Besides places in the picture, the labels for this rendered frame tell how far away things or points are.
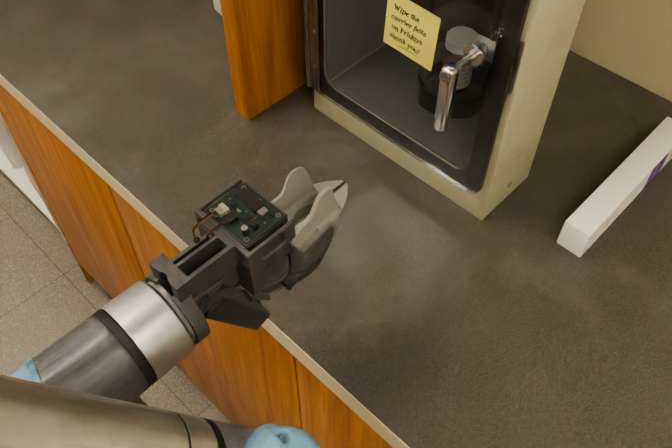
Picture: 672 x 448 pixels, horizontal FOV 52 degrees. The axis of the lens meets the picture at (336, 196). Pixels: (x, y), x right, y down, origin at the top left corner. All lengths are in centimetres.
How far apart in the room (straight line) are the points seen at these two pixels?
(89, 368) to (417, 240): 49
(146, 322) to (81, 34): 81
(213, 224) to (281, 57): 50
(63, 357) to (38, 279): 161
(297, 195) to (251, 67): 38
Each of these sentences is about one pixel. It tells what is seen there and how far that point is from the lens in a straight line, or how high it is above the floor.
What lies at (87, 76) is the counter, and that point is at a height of 94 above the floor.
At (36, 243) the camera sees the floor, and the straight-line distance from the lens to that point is 225.
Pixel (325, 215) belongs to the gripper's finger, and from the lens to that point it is 65.
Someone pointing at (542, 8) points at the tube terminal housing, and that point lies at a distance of 72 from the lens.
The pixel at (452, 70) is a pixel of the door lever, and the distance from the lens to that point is 73.
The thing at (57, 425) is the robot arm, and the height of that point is 132.
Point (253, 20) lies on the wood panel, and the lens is 97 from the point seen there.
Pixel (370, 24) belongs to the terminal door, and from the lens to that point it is 86.
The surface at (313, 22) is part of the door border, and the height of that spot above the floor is 111.
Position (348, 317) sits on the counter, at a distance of 84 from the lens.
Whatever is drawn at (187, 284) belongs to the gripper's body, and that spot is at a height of 121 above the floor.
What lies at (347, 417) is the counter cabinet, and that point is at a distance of 97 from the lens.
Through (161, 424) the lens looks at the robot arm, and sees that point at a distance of 45.
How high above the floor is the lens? 167
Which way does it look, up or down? 50 degrees down
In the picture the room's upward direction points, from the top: straight up
